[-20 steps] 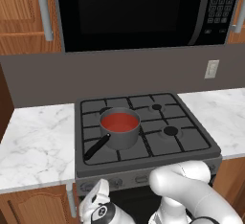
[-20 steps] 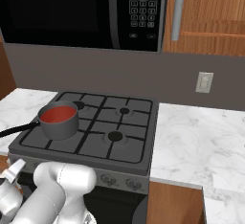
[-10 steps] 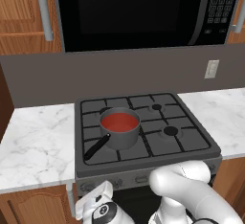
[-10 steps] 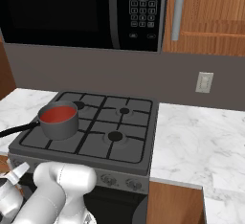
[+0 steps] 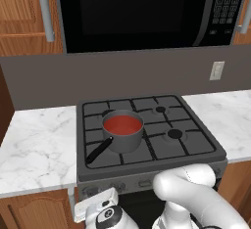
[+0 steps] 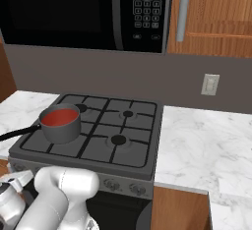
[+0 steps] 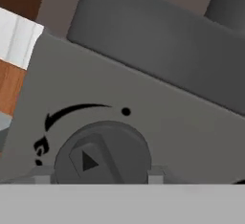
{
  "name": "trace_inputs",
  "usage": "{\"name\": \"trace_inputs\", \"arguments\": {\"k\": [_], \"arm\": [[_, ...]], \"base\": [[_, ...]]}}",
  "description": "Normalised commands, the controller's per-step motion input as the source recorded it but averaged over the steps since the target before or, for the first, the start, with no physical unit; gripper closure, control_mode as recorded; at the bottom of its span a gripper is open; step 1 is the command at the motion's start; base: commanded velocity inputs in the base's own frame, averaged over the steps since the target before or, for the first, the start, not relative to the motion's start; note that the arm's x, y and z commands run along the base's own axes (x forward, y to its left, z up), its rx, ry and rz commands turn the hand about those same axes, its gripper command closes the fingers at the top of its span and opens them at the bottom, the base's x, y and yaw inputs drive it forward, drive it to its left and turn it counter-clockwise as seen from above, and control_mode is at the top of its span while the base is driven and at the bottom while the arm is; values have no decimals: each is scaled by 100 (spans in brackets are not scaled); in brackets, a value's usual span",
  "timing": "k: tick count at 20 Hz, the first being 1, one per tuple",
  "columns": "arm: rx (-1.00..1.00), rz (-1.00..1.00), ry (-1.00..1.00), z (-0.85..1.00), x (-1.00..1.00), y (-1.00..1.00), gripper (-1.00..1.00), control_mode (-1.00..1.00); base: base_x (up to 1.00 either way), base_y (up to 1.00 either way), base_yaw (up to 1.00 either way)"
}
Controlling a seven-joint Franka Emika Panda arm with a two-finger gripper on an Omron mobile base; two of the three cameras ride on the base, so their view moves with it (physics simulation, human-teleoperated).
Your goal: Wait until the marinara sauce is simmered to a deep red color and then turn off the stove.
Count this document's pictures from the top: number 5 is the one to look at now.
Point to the grey gas stove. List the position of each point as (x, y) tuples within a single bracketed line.
[(163, 161)]

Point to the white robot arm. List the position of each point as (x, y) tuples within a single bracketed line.
[(192, 193)]

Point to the dark brown cabinet side panel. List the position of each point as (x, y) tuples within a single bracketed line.
[(6, 105)]

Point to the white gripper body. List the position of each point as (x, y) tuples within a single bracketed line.
[(94, 201)]

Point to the red marinara sauce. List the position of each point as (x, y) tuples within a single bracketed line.
[(123, 124)]

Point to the wooden wall cupboard door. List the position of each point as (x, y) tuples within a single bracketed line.
[(19, 14), (243, 38)]

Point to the grey stove knob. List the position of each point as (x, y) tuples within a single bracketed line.
[(218, 172), (119, 185), (90, 191)]

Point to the white wall switch plate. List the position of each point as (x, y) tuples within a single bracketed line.
[(217, 70)]

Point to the wooden base cupboard door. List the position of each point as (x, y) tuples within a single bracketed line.
[(237, 187), (36, 211)]

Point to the black microwave oven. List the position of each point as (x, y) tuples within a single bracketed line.
[(137, 11)]

